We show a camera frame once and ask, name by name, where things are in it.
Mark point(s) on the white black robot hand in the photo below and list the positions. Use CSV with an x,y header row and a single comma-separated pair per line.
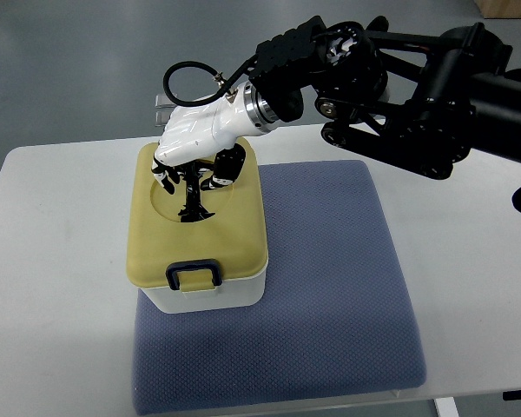
x,y
195,133

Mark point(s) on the black lid handle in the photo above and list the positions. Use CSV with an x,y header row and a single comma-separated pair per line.
x,y
191,173

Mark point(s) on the yellow storage box lid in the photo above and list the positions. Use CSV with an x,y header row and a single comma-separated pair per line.
x,y
235,236

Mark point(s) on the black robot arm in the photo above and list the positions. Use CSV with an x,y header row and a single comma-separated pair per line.
x,y
418,103

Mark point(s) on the white storage box base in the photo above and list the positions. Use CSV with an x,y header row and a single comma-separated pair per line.
x,y
241,291

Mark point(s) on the navy front latch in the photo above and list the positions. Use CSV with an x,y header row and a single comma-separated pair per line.
x,y
189,276

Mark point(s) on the blue grey cushion mat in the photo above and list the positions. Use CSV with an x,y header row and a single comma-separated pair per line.
x,y
335,318

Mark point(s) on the wooden furniture corner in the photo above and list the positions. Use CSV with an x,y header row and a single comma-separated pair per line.
x,y
499,9

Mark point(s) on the white table leg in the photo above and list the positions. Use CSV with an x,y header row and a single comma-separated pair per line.
x,y
446,407

